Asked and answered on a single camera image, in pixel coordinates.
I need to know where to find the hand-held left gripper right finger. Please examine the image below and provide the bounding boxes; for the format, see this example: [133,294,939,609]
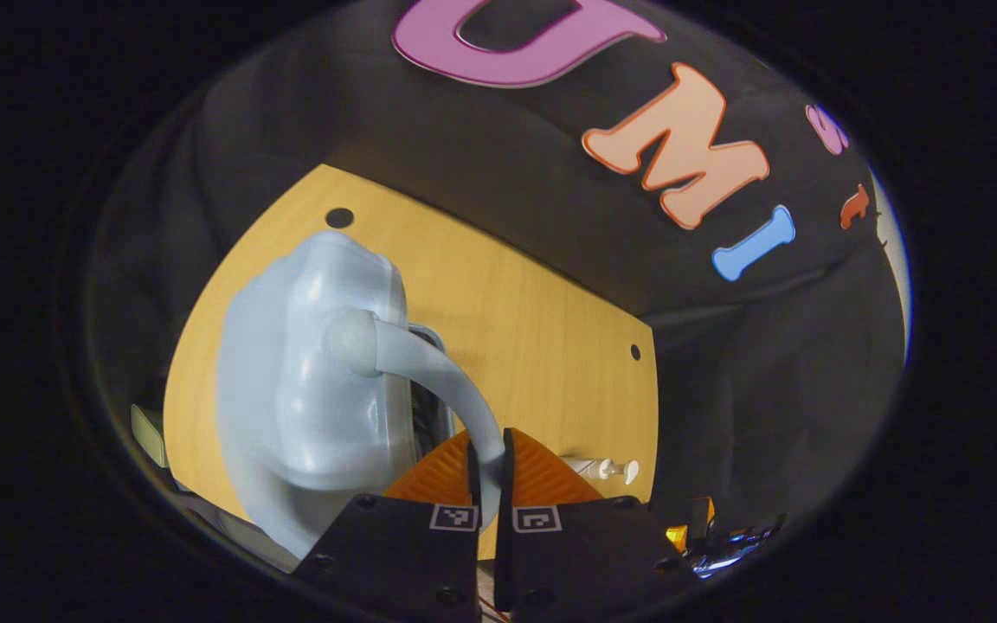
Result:
[494,427,694,620]

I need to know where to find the white pump bottle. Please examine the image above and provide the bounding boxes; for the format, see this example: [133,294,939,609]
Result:
[561,456,640,485]

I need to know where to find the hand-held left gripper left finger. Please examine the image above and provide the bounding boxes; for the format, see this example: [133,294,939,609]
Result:
[291,430,484,623]

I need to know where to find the light blue suitcase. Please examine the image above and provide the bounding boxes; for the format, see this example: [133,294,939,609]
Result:
[215,229,508,562]

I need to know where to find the pale grey object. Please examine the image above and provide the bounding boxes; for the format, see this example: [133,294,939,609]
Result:
[131,405,172,468]

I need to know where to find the black backdrop cloth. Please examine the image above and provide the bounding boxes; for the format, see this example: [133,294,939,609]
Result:
[87,0,910,563]

